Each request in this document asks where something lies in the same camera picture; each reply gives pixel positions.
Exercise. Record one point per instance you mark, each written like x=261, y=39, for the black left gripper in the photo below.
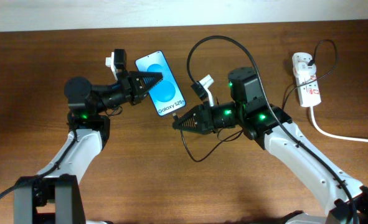
x=132, y=77

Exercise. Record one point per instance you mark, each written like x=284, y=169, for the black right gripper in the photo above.
x=205, y=122

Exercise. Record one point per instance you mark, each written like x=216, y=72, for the blue Samsung smartphone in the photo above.
x=166, y=95

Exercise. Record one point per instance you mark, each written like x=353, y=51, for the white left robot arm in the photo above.
x=53, y=195

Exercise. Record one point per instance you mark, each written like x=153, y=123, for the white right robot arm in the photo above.
x=344, y=198

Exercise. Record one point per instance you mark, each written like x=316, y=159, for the white USB charger adapter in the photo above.
x=302, y=69

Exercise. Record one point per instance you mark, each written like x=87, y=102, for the white power strip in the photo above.
x=308, y=89

